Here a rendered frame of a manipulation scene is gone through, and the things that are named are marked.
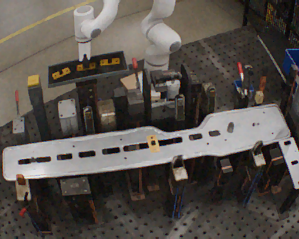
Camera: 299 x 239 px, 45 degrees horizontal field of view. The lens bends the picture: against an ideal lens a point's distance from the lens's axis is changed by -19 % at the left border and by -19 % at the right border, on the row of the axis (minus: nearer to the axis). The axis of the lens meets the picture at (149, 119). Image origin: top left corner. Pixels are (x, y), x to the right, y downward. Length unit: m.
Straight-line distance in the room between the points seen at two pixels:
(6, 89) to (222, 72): 1.96
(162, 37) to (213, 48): 0.81
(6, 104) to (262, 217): 2.39
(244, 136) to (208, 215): 0.41
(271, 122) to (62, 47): 2.43
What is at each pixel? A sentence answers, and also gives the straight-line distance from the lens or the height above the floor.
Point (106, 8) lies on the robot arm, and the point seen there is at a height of 1.52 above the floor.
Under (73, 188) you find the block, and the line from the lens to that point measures 1.61.
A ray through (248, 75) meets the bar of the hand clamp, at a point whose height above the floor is 1.16.
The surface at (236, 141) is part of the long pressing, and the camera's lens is 1.80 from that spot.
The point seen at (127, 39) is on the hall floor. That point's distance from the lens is 3.81.
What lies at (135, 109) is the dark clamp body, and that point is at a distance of 1.81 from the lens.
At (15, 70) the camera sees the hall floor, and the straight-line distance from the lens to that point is 3.76.
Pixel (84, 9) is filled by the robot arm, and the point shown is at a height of 1.50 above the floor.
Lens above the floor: 2.39
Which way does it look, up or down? 50 degrees down
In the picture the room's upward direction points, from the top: 1 degrees clockwise
